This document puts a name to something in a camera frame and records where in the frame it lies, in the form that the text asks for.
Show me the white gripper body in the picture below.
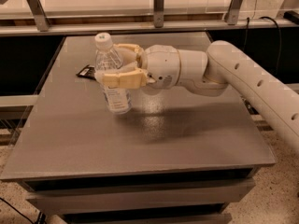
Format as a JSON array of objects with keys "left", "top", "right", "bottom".
[{"left": 141, "top": 45, "right": 180, "bottom": 89}]

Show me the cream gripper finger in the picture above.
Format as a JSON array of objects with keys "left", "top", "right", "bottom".
[
  {"left": 114, "top": 44, "right": 144, "bottom": 65},
  {"left": 94, "top": 63, "right": 148, "bottom": 90}
]

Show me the clear plastic bottle blue label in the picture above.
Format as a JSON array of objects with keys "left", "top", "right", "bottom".
[{"left": 94, "top": 33, "right": 132, "bottom": 115}]

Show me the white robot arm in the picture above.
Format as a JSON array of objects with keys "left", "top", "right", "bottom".
[{"left": 95, "top": 41, "right": 299, "bottom": 151}]

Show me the black snack packet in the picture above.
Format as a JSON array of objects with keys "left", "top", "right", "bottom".
[{"left": 77, "top": 64, "right": 95, "bottom": 80}]

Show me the grey drawer cabinet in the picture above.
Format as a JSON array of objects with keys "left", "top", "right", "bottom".
[{"left": 18, "top": 167, "right": 259, "bottom": 224}]

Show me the metal rail frame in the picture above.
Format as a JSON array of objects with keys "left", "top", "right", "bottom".
[{"left": 0, "top": 0, "right": 298, "bottom": 36}]

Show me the black cable right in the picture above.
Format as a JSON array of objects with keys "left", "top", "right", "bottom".
[{"left": 239, "top": 16, "right": 283, "bottom": 77}]

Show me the black cable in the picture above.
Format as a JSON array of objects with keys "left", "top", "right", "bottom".
[
  {"left": 239, "top": 16, "right": 283, "bottom": 77},
  {"left": 0, "top": 197, "right": 45, "bottom": 224}
]

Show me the black cable lower left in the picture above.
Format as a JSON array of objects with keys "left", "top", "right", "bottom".
[{"left": 0, "top": 197, "right": 45, "bottom": 224}]

